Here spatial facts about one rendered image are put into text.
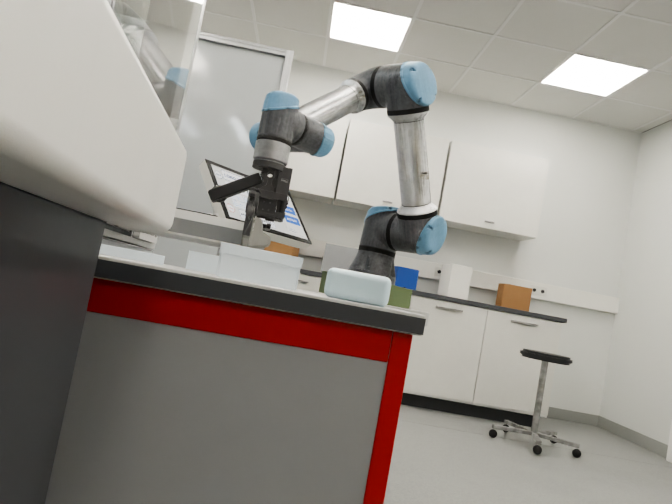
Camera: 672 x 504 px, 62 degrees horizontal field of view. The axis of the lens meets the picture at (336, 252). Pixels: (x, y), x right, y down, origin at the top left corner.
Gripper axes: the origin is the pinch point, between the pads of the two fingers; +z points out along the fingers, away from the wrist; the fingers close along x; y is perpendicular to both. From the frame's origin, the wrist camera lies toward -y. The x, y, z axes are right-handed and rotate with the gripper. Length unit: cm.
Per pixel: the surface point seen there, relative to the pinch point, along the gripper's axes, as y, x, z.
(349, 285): 17.9, -39.9, 3.1
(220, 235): -6.6, 15.6, -4.0
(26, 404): -12, -67, 19
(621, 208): 321, 371, -123
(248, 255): 2.8, -34.0, 1.3
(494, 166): 180, 343, -128
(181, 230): -15.7, 15.3, -3.4
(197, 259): -8.4, -3.2, 2.9
